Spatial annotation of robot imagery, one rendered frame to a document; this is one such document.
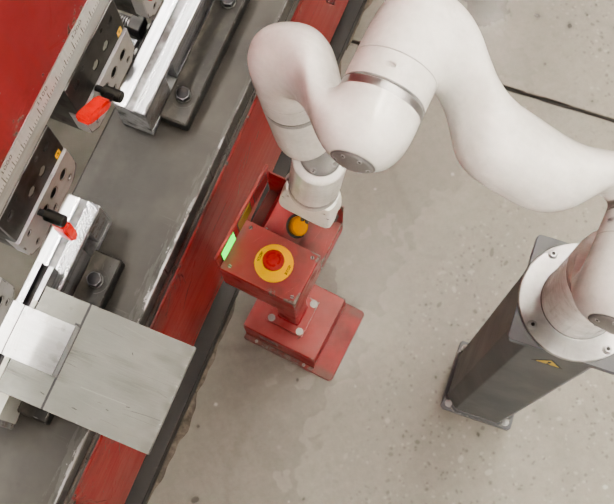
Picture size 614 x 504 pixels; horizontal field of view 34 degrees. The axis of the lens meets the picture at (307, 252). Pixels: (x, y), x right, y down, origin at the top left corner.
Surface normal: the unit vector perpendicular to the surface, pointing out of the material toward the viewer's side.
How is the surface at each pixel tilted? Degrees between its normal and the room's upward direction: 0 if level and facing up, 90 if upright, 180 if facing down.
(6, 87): 90
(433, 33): 29
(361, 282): 0
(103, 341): 0
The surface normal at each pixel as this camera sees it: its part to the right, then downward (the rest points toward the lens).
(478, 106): -0.46, 0.21
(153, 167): -0.02, -0.25
